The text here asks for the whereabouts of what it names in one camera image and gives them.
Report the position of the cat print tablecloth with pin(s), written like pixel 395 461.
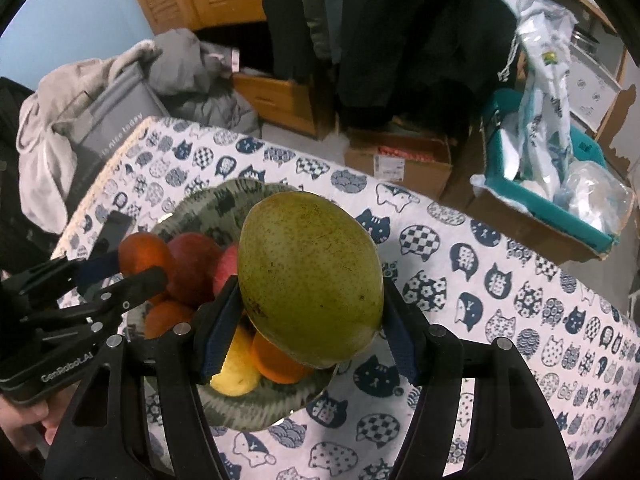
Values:
pixel 500 285

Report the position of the teal plastic crate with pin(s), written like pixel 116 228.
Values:
pixel 540 205

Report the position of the person's left hand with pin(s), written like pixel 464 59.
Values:
pixel 25 422

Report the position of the dark cloth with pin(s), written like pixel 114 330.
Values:
pixel 20 160

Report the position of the cardboard box with red contents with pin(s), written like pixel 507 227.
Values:
pixel 400 170

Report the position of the orange tangerine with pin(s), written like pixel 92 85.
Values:
pixel 280 362
pixel 145 257
pixel 167 317

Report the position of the grey clothes pile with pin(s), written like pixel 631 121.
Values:
pixel 190 75

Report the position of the steel basin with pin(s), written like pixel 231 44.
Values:
pixel 585 40

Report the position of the light red apple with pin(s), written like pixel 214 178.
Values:
pixel 225 270

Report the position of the green-yellow mango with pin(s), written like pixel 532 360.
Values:
pixel 310 280

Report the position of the green glass plate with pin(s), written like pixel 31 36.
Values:
pixel 260 405

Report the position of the grey jacket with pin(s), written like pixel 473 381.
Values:
pixel 322 10

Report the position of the clear plastic bag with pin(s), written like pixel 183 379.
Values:
pixel 595 195

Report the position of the dark olive-lined coat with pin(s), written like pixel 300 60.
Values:
pixel 285 20

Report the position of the printed white plastic bag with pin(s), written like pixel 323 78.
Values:
pixel 545 100

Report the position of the dark red apple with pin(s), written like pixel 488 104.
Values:
pixel 192 270

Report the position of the yellow lemon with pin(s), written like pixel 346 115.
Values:
pixel 237 377

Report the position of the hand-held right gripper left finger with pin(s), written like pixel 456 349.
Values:
pixel 217 340

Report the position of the large cardboard box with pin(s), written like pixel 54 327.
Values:
pixel 510 220

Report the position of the grey fabric storage bag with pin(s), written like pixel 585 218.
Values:
pixel 110 120

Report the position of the wooden drawer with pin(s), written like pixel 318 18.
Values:
pixel 280 100

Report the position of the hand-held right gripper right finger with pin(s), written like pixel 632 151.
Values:
pixel 402 345

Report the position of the light grey hoodie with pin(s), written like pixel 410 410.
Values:
pixel 55 95

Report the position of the wooden shelf rack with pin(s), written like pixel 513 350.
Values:
pixel 622 65

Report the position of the white door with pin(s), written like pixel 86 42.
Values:
pixel 620 115

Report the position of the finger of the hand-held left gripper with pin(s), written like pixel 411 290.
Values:
pixel 145 282
pixel 100 266

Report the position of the large black coat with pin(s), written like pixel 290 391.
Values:
pixel 415 35

